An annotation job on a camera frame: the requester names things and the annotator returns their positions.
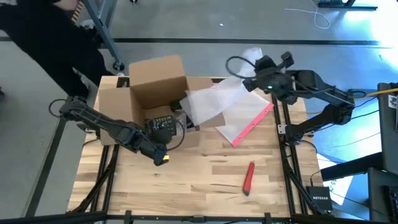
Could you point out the white paper sheet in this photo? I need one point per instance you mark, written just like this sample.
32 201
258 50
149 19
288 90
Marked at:
340 186

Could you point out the brown cardboard box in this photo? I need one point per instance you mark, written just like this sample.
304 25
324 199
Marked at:
155 84

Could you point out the red box cutter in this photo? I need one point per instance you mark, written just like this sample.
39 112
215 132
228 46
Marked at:
248 179

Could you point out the pink-edged mesh zip pouch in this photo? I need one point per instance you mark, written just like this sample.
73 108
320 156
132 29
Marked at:
248 118

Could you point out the grey metal wheeled cart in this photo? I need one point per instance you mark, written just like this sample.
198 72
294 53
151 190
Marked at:
102 28

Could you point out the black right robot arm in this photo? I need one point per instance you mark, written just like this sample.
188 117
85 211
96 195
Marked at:
323 90

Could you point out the person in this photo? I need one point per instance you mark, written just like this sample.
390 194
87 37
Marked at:
46 40

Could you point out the black ribbed foam block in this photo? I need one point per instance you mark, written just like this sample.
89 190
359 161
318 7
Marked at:
77 12

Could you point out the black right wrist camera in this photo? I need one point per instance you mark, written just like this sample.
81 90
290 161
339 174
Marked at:
287 59

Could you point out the black aluminium table frame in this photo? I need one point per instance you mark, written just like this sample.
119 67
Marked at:
289 174

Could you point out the black desk panel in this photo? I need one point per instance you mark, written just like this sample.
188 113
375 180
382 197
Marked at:
379 196

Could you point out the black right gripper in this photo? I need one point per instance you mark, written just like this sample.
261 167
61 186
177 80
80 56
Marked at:
267 68

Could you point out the black stand base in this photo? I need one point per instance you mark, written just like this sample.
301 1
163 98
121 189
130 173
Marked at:
345 5

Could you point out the black network switch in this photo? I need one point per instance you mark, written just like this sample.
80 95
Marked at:
319 199

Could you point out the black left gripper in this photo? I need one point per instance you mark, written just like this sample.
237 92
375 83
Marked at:
162 137

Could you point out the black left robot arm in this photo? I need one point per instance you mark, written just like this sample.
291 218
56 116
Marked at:
102 123

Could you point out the black equipment case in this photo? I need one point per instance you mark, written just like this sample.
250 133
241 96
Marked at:
388 137

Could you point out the white bubble wrap sheet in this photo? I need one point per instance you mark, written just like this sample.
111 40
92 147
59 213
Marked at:
211 101

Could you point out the black desk leg bar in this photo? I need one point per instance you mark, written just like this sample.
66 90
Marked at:
351 168

